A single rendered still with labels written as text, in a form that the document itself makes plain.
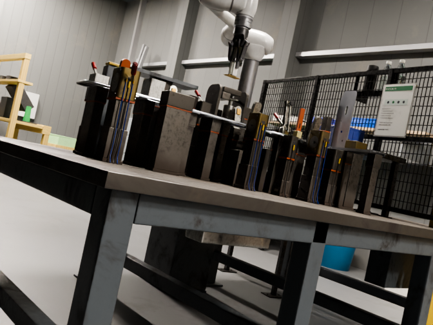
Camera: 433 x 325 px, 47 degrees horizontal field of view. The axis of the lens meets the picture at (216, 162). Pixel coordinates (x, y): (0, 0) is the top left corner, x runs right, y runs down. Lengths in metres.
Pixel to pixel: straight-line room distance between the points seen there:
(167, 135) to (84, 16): 9.78
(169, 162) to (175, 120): 0.17
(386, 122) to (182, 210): 1.89
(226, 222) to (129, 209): 0.32
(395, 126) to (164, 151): 1.45
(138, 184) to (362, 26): 5.83
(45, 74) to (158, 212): 10.06
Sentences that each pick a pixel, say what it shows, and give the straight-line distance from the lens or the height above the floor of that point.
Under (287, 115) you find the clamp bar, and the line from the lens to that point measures 2.78.
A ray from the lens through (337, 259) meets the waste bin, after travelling 5.52.
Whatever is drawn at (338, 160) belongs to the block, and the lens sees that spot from 2.51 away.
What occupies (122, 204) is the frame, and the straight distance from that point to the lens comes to 1.22.
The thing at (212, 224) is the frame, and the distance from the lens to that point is 1.39.
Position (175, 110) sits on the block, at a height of 0.96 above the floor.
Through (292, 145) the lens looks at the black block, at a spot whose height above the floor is 0.94.
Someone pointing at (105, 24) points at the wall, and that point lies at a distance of 11.90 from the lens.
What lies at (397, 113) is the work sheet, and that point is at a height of 1.28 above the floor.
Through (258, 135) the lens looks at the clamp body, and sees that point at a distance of 2.21.
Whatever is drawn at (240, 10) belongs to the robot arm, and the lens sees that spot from 2.52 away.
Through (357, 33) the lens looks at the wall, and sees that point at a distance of 6.82.
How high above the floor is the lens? 0.75
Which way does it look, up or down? 1 degrees up
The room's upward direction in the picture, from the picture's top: 12 degrees clockwise
